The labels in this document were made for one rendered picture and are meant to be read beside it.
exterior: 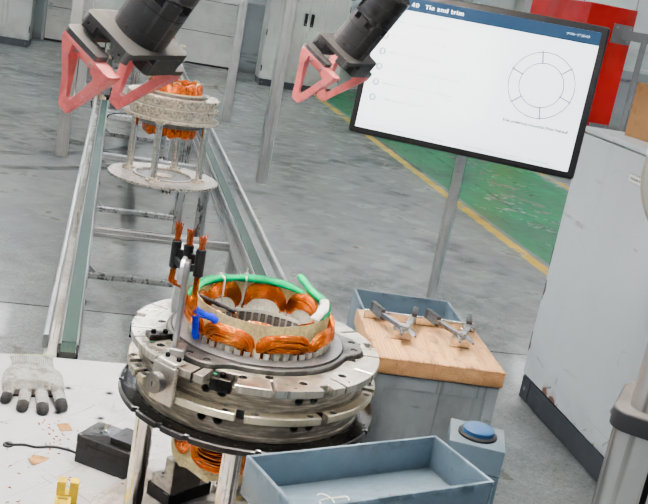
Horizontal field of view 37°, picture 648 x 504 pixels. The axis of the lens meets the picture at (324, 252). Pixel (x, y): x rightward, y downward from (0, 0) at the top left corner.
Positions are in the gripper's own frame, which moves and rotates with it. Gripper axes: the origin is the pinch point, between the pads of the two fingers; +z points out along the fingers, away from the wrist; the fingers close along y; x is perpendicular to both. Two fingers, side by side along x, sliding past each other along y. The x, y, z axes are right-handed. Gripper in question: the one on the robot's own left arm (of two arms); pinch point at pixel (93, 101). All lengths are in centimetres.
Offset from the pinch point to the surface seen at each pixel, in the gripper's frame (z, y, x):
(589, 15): -4, -401, -32
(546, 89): -10, -135, 14
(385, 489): 13, -12, 49
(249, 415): 18.3, -10.2, 32.8
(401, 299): 21, -70, 30
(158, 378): 21.5, -6.1, 22.9
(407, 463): 12, -18, 49
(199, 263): 11.0, -12.2, 16.1
